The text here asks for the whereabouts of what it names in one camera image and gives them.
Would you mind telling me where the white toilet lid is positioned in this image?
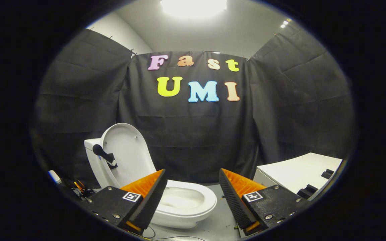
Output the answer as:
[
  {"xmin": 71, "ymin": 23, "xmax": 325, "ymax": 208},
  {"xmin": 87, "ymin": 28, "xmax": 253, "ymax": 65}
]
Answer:
[{"xmin": 92, "ymin": 123, "xmax": 156, "ymax": 188}]

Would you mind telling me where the white toilet seat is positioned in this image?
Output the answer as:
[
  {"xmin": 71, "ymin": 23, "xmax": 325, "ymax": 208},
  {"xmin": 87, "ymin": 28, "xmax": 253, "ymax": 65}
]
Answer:
[{"xmin": 156, "ymin": 180, "xmax": 217, "ymax": 218}]

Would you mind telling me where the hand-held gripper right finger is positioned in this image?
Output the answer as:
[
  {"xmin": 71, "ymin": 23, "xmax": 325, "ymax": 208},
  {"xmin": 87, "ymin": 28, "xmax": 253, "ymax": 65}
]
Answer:
[{"xmin": 218, "ymin": 168, "xmax": 311, "ymax": 236}]

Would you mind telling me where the black backdrop cloth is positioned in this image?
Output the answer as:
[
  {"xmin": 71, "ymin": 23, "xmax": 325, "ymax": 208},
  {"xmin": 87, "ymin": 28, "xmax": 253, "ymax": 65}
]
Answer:
[{"xmin": 34, "ymin": 23, "xmax": 354, "ymax": 188}]

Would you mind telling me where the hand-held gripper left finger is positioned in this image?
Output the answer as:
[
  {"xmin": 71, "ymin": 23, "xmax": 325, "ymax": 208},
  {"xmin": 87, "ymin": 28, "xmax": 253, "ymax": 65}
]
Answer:
[{"xmin": 86, "ymin": 169, "xmax": 168, "ymax": 236}]

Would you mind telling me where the white drawer cabinet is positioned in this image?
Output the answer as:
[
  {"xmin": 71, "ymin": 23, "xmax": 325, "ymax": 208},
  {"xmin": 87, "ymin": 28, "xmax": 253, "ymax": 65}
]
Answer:
[{"xmin": 253, "ymin": 153, "xmax": 343, "ymax": 201}]

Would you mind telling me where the small white device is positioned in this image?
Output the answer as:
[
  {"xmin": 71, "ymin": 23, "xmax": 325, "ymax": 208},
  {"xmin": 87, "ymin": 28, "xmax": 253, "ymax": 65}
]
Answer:
[{"xmin": 48, "ymin": 170, "xmax": 62, "ymax": 184}]

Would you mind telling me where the white toilet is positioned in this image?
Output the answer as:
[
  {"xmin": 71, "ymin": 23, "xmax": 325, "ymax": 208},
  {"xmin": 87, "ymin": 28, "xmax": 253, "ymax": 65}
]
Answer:
[{"xmin": 84, "ymin": 137, "xmax": 217, "ymax": 229}]

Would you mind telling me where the ceiling light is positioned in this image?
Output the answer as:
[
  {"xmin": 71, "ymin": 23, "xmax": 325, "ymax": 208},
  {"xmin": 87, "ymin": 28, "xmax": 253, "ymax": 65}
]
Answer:
[{"xmin": 159, "ymin": 0, "xmax": 228, "ymax": 19}]

